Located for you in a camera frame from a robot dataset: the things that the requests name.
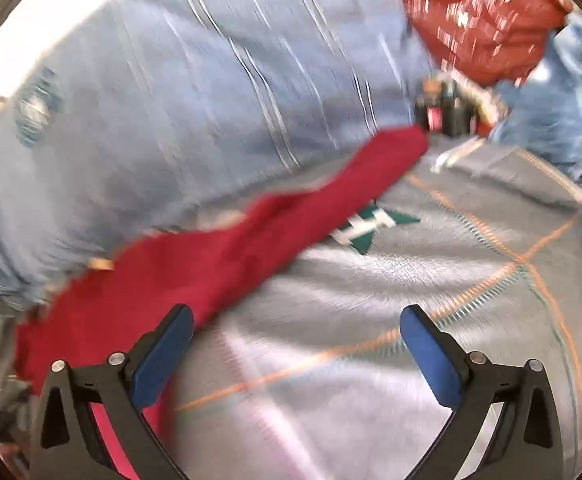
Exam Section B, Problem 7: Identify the cluster of dark bottles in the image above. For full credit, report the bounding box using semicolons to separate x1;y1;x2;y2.
415;76;479;137

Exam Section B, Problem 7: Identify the blue plaid quilt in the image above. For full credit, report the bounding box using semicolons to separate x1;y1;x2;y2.
0;0;439;313

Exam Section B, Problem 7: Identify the red knit sweater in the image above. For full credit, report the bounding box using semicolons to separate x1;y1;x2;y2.
13;126;430;480

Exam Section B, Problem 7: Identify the blue denim cloth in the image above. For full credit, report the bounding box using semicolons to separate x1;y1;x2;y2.
488;12;582;183

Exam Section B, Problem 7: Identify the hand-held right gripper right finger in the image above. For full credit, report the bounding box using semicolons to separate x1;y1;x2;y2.
399;304;564;480

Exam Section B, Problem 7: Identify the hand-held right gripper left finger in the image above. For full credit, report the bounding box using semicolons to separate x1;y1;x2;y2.
31;304;194;480

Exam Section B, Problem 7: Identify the grey blanket with green star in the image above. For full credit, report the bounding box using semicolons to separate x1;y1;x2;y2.
171;135;582;480

